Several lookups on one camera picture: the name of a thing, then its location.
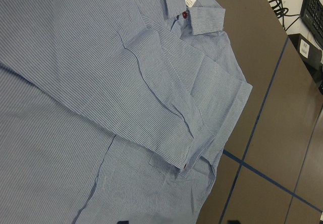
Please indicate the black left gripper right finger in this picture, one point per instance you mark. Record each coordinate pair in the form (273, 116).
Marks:
(233, 222)

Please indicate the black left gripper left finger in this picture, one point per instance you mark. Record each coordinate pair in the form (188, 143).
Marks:
(122, 222)

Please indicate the light blue striped shirt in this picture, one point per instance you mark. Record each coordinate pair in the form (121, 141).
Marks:
(114, 109)

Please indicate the black box with label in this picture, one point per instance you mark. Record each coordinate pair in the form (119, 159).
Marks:
(310, 55)

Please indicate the black computer keyboard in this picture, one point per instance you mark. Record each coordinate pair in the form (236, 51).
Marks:
(311, 16)

